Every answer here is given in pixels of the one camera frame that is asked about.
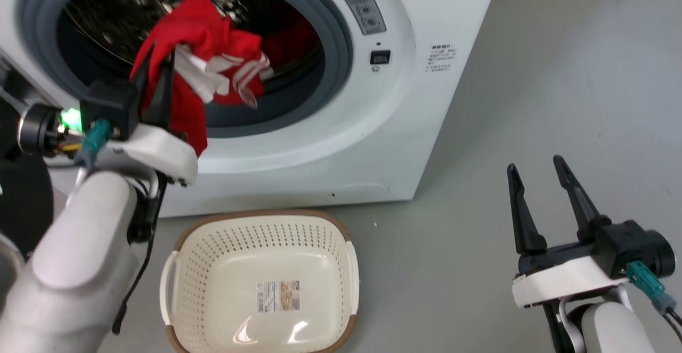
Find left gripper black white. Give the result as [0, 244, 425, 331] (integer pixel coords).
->
[79, 44, 199, 186]

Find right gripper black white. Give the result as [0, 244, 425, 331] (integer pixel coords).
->
[506, 154, 662, 309]

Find red garment with white stripes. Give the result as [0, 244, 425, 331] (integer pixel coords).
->
[129, 0, 273, 157]

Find cream perforated laundry basket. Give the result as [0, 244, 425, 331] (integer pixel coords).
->
[159, 209, 361, 353]

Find white front-load washing machine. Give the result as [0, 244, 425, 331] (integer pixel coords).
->
[0, 0, 502, 218]

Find shiny steel washer drum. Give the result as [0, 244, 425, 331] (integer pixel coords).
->
[58, 0, 327, 101]

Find dark red garment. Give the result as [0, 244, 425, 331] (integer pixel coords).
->
[261, 2, 323, 75]

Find grey rubber door gasket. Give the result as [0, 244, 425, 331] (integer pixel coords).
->
[16, 0, 354, 139]

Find grey warning label sticker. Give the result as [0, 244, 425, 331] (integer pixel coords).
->
[334, 0, 387, 36]

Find paper label sticker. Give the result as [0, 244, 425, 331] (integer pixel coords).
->
[257, 280, 302, 314]

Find teal left gripper cable plug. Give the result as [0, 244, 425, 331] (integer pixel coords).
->
[80, 118, 113, 168]

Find teal gripper cable plug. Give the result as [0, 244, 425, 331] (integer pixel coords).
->
[80, 118, 113, 168]
[626, 261, 682, 343]

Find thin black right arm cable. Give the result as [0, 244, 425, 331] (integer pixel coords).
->
[542, 302, 575, 353]

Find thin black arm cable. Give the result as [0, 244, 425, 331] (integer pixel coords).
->
[111, 172, 169, 335]
[542, 302, 575, 353]

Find teal right gripper cable plug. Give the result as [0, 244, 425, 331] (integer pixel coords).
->
[626, 261, 682, 343]

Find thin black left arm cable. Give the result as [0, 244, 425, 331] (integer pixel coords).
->
[111, 172, 169, 335]

